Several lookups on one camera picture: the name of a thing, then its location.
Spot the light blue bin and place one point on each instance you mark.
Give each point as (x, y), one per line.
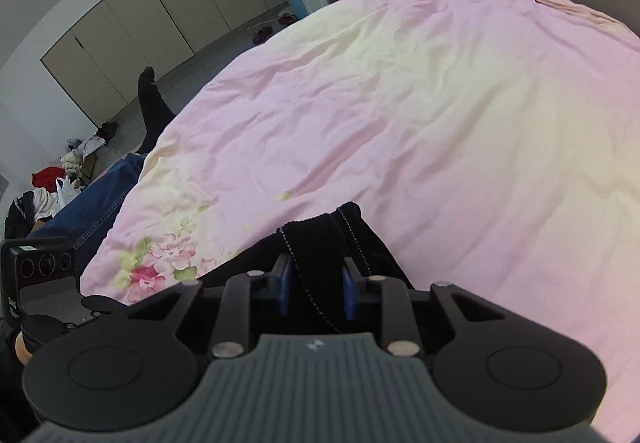
(298, 8)

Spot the black sock foot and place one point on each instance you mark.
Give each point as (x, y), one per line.
(155, 112)

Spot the pink floral duvet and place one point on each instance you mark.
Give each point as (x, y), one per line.
(490, 143)

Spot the black pants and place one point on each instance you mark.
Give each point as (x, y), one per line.
(317, 247)

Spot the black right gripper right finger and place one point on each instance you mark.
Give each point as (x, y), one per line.
(381, 305)

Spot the beige built-in wardrobe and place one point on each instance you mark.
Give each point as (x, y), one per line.
(98, 60)

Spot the person's leg in jeans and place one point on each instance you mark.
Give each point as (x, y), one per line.
(84, 223)

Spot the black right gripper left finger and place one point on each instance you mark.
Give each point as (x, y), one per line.
(250, 304)

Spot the dark red slippers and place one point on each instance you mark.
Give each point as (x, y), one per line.
(266, 30)

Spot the pile of clothes on floor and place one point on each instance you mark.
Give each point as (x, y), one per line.
(58, 184)

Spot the person's left hand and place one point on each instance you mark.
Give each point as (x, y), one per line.
(21, 351)

